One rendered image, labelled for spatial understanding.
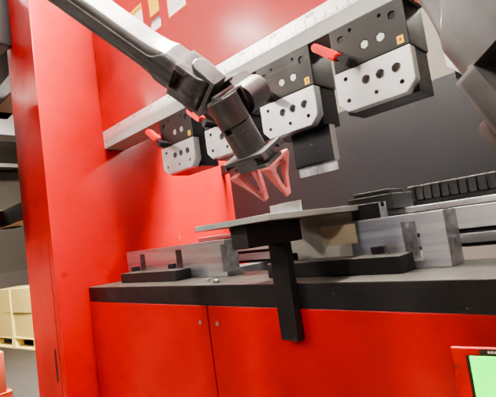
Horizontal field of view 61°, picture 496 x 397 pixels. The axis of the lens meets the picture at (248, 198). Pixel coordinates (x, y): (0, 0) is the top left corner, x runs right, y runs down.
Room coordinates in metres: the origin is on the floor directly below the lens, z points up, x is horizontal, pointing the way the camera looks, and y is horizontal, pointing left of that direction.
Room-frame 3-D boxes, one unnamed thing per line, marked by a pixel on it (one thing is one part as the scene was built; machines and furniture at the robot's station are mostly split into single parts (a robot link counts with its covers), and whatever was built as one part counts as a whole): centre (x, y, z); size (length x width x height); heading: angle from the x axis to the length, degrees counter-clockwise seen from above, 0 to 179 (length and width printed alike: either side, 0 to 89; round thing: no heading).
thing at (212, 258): (1.27, 0.24, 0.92); 0.50 x 0.06 x 0.10; 46
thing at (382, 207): (0.87, -0.18, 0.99); 0.20 x 0.03 x 0.03; 46
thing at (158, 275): (1.27, 0.31, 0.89); 0.30 x 0.05 x 0.03; 46
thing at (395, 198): (1.00, -0.28, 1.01); 0.26 x 0.12 x 0.05; 136
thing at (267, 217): (0.78, -0.05, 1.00); 0.26 x 0.18 x 0.01; 136
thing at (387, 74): (0.77, -0.28, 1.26); 0.15 x 0.09 x 0.17; 46
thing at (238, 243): (0.76, -0.03, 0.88); 0.14 x 0.04 x 0.22; 136
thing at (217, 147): (1.05, 0.01, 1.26); 0.15 x 0.09 x 0.17; 46
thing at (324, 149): (0.89, -0.16, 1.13); 0.10 x 0.02 x 0.10; 46
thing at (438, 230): (0.85, -0.20, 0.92); 0.39 x 0.06 x 0.10; 46
